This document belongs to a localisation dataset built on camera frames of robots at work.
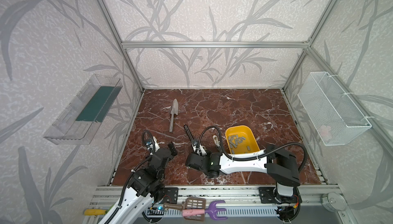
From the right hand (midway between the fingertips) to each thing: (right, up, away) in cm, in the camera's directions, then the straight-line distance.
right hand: (197, 152), depth 83 cm
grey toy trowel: (-17, +21, +23) cm, 36 cm away
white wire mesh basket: (+58, +20, -21) cm, 65 cm away
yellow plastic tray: (+29, +9, +10) cm, 32 cm away
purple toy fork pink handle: (+8, -21, -15) cm, 27 cm away
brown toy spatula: (-3, -21, -11) cm, 24 cm away
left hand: (-15, +6, -3) cm, 16 cm away
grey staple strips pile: (+22, +4, +10) cm, 24 cm away
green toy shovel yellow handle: (-45, -22, -15) cm, 52 cm away
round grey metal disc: (+62, -17, -15) cm, 66 cm away
